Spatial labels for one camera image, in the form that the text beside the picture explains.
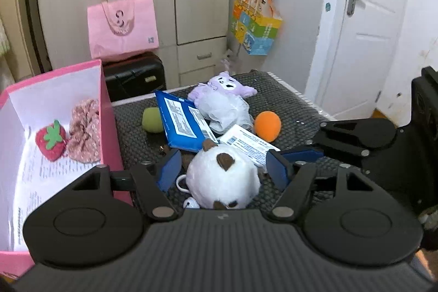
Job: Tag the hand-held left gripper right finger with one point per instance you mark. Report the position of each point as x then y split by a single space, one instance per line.
277 169

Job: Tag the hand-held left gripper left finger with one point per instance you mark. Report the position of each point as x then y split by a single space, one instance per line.
169 169

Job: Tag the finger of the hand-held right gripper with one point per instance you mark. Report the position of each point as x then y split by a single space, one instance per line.
303 153

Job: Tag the wet wipes packet white label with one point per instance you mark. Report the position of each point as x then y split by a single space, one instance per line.
249 145

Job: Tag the orange sponge ball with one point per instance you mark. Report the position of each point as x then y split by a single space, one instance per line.
268 126

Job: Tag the blue wet wipes packet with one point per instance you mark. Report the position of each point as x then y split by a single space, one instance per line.
181 124

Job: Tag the green sponge ball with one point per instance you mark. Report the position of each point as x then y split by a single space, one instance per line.
153 119

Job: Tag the white plush toy brown ears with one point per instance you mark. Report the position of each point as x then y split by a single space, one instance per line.
222 182

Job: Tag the pink cardboard box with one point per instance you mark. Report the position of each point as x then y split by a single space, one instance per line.
110 127

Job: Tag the white mesh bath pouf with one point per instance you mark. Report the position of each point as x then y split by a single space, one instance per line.
222 112

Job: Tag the black textured mat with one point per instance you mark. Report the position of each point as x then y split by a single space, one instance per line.
291 100

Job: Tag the floral fabric scrunchie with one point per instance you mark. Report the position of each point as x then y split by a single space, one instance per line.
84 131

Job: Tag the purple plush toy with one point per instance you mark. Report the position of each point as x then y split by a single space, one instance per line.
226 86

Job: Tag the black suitcase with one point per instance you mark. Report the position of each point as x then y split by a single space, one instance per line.
137 76

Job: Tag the red strawberry plush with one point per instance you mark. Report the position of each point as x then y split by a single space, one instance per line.
50 141

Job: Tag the colourful paper gift bag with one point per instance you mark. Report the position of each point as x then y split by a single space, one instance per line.
255 28

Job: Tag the white door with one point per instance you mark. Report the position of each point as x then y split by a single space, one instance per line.
359 21

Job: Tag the pink tote bag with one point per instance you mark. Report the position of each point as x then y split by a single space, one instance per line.
121 28

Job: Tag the cream knitted cardigan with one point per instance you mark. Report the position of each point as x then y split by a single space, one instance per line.
2 39

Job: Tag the round blue wall sticker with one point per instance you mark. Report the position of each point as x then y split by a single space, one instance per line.
327 7

